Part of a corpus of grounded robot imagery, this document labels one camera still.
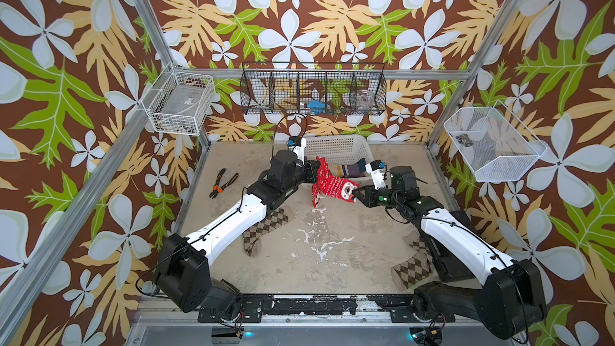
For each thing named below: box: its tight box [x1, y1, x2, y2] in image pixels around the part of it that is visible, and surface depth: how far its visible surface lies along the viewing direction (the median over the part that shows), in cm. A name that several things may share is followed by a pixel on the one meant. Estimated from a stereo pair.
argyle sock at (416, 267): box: [391, 230, 433, 291], surface depth 84 cm
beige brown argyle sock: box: [242, 207, 290, 258], surface depth 92 cm
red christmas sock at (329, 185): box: [312, 156, 361, 208], surface depth 84 cm
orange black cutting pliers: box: [209, 168, 240, 199], surface depth 106 cm
